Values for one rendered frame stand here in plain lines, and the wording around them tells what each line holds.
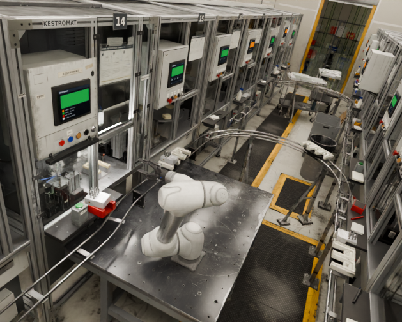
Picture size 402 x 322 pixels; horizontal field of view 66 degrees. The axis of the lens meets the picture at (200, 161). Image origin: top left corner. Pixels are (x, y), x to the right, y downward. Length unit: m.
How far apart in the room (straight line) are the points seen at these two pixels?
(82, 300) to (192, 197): 1.64
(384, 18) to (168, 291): 8.92
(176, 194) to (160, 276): 0.78
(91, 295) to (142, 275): 0.86
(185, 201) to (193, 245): 0.62
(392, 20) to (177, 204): 8.94
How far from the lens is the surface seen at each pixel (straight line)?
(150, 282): 2.00
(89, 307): 2.75
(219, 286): 2.05
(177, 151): 2.93
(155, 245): 1.87
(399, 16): 9.86
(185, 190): 1.38
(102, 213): 2.01
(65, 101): 1.70
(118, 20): 1.95
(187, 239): 1.94
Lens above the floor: 2.25
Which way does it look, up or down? 29 degrees down
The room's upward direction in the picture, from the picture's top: 10 degrees clockwise
